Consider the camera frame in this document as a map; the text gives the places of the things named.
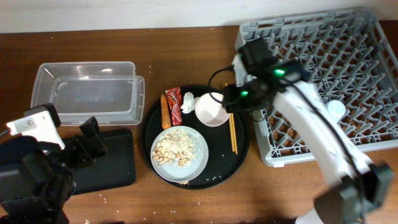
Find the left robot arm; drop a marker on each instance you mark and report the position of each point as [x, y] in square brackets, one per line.
[36, 178]

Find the crumpled white tissue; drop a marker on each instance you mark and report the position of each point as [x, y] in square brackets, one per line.
[189, 102]

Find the clear plastic bin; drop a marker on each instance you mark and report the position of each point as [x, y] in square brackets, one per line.
[112, 92]

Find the grey plate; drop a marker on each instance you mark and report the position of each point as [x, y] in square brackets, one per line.
[178, 174]

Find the red snack wrapper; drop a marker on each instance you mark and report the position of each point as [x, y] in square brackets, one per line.
[174, 99]

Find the light blue cup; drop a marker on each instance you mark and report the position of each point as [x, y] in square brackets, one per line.
[336, 109]

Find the round black tray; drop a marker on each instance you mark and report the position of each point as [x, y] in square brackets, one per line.
[222, 162]

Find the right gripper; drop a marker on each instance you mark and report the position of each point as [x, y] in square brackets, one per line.
[239, 99]

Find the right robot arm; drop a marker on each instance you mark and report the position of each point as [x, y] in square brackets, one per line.
[357, 185]

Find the grey dishwasher rack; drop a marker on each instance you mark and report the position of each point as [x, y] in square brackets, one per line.
[349, 59]

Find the orange carrot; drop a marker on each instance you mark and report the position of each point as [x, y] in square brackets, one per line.
[166, 122]

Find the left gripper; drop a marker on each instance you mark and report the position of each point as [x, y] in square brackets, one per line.
[86, 154]

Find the rice and food scraps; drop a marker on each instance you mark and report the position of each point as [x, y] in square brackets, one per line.
[174, 147]

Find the rectangular black tray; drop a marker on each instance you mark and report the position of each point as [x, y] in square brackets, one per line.
[114, 169]

